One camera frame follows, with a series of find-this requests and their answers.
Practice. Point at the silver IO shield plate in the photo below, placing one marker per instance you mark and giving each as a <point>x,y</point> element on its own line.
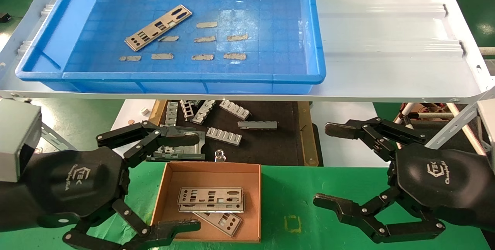
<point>222,200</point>
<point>216,219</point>
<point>152,26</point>
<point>209,208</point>

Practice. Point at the dark grey metal bar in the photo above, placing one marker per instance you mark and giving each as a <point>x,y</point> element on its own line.
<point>257,125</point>

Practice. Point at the small black floor object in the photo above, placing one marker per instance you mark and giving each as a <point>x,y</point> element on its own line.
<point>4,17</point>

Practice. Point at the wood framed black mat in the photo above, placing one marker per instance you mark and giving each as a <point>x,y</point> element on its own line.
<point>270,145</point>

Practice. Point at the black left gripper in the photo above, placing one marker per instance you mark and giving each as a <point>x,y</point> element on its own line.
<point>77,180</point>

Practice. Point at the blue plastic tray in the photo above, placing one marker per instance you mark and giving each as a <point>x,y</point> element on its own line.
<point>270,29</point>

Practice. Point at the white pipe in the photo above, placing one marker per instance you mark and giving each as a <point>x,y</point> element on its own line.
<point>487,50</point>

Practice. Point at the small white plastic cylinder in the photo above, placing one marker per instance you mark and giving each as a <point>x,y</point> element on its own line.
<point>145,111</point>

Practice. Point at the green table mat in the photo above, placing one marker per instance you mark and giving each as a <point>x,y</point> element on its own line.
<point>309,188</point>

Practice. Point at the brown cardboard box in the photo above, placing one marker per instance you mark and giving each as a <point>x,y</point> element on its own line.
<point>209,176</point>

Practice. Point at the slotted silver metal bracket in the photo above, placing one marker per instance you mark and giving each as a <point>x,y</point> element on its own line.
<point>234,109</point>
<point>186,109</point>
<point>223,136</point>
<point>203,111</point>
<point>171,113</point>

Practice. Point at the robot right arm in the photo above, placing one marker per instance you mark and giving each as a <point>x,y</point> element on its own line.
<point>490,192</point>

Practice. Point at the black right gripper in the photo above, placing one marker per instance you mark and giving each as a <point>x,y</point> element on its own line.
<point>441,180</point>

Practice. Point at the perforated steel shelf post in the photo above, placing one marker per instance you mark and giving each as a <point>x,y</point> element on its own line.
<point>56,137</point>
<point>452,123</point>

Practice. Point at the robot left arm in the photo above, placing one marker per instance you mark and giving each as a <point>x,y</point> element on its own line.
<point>15,203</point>

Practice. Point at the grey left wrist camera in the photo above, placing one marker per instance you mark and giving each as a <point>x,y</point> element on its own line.
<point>17,137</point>

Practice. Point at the large silver chassis bracket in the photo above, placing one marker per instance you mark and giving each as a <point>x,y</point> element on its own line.
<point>181,153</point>

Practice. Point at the white metal shelf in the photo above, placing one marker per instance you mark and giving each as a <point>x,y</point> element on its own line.
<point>386,29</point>

